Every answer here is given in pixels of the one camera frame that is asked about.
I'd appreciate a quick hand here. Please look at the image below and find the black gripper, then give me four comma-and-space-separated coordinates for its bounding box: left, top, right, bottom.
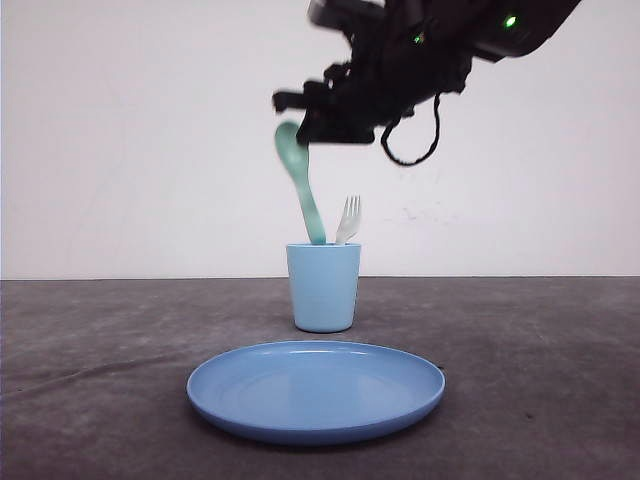
272, 0, 476, 146

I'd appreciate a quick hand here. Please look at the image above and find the mint green plastic spoon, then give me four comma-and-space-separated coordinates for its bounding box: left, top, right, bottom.
274, 121, 326, 245

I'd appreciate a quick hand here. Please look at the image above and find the white plastic fork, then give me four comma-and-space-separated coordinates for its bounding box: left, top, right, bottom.
335, 195, 361, 245

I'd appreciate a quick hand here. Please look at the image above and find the light blue plastic cup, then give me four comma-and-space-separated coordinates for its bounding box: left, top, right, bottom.
286, 243, 361, 333

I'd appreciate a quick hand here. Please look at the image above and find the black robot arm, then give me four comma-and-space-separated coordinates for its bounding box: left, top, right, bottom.
272, 0, 577, 144

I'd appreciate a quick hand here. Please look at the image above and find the blue plastic plate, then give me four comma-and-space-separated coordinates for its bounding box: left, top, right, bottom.
186, 340, 446, 446

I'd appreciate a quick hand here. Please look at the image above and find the black cable loop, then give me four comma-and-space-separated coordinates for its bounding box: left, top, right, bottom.
380, 89, 442, 168

